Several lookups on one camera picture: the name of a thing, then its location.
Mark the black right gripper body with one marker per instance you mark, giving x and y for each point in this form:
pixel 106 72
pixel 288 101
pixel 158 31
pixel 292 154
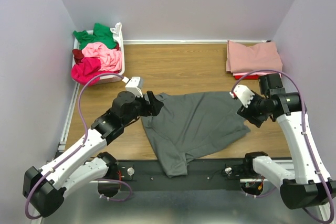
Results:
pixel 250 114

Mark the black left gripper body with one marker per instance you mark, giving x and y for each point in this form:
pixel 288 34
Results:
pixel 151 103

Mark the dark grey t shirt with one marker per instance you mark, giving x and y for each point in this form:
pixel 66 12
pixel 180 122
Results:
pixel 191 126

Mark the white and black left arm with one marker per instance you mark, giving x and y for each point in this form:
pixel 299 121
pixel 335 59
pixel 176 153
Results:
pixel 46 188

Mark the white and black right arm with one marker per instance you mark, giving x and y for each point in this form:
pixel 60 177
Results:
pixel 309 184

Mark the red folded shirt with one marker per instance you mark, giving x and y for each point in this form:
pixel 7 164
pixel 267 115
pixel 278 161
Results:
pixel 250 77

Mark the white laundry basket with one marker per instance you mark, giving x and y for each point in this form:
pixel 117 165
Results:
pixel 109 76

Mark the dusty pink folded shirt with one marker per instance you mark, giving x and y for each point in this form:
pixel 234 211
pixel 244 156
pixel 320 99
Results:
pixel 243 59

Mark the pink crumpled shirt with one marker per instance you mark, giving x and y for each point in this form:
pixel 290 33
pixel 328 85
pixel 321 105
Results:
pixel 110 59

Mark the magenta crumpled shirt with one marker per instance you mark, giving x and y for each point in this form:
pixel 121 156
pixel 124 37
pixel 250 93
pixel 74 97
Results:
pixel 87 69

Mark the white crumpled cloth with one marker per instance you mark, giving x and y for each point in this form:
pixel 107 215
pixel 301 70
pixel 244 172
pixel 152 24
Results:
pixel 117 33

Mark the dark red crumpled shirt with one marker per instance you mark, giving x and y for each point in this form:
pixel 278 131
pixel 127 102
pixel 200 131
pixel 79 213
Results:
pixel 77 55

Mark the green crumpled shirt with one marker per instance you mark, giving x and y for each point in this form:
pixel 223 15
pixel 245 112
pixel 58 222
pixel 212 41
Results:
pixel 101 33

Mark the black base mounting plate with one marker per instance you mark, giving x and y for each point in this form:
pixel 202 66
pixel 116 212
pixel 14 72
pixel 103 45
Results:
pixel 202 174

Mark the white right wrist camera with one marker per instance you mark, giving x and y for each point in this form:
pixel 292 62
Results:
pixel 243 94

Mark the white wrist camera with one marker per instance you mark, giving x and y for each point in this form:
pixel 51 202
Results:
pixel 243 94
pixel 134 85

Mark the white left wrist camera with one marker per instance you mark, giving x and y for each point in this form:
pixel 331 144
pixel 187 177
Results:
pixel 134 85

